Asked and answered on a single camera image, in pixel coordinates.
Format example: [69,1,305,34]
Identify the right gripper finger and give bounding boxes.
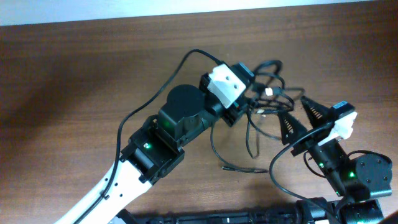
[300,96,333,128]
[277,112,308,145]

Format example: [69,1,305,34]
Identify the black usb cable long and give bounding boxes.
[249,59,305,114]

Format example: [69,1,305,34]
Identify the black usb cable short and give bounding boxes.
[246,107,281,159]

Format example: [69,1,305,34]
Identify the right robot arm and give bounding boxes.
[277,96,392,223]

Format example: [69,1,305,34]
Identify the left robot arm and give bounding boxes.
[58,72,254,223]

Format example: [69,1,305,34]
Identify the right camera black cable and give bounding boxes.
[269,123,343,224]

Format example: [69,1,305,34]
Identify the camera black cable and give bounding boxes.
[73,49,224,224]
[269,123,343,224]

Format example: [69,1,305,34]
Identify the left camera black cable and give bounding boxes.
[73,49,224,224]

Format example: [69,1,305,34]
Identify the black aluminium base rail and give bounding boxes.
[118,205,383,224]

